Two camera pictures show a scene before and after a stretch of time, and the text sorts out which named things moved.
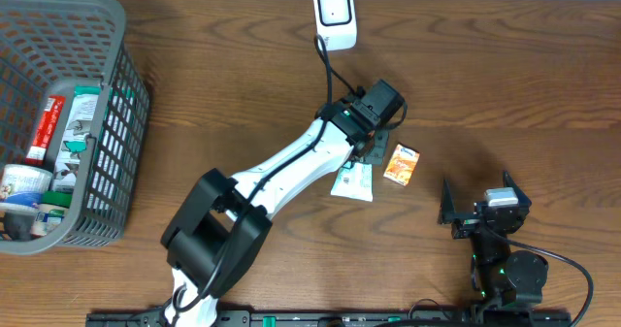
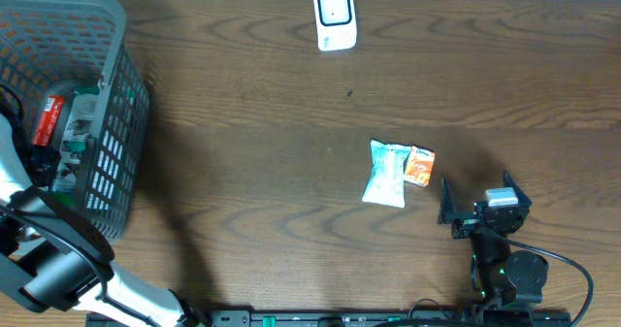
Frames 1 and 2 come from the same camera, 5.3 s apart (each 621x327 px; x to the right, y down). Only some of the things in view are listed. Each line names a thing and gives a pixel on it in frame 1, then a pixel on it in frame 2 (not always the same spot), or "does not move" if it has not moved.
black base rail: (351, 319) does not move
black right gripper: (468, 221) does not move
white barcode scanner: (336, 18) does not move
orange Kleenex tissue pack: (402, 165) to (419, 167)
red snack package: (38, 148) does not move
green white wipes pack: (354, 180) to (387, 183)
